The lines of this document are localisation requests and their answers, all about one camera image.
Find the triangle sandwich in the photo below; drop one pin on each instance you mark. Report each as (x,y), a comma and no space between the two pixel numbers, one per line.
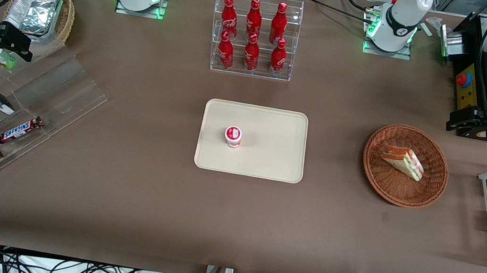
(404,161)

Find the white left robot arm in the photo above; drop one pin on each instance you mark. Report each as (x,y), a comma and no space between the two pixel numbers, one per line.
(403,16)

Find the light wicker basket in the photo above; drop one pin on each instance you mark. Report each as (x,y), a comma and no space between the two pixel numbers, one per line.
(65,21)

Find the brown wicker basket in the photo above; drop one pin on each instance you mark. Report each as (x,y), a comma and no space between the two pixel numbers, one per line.
(402,192)

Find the beige plastic tray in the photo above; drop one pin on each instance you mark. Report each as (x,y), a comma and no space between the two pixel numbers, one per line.
(270,150)

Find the aluminium foil container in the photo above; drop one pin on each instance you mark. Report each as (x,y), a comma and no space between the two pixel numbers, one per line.
(34,12)

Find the small black white box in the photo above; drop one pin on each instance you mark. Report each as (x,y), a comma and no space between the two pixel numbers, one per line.
(0,101)

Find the clear acrylic stepped stand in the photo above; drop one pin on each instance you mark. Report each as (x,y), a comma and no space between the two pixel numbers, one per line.
(68,93)

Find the clear plastic wrapper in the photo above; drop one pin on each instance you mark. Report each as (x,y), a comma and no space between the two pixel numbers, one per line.
(433,25)

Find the brown table cover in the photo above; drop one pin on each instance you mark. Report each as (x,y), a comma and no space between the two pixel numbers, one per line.
(119,209)

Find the red cola bottle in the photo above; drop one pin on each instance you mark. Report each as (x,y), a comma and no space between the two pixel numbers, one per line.
(229,18)
(277,60)
(225,53)
(278,25)
(254,19)
(251,56)

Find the clear acrylic bottle rack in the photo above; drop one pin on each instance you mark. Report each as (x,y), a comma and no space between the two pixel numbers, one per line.
(259,74)

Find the red white yogurt cup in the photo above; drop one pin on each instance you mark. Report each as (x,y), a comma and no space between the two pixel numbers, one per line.
(233,136)

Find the silver metal bracket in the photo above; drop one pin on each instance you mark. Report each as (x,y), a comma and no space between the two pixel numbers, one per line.
(452,42)

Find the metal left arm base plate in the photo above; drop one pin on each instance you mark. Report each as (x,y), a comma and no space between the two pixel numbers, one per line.
(386,53)

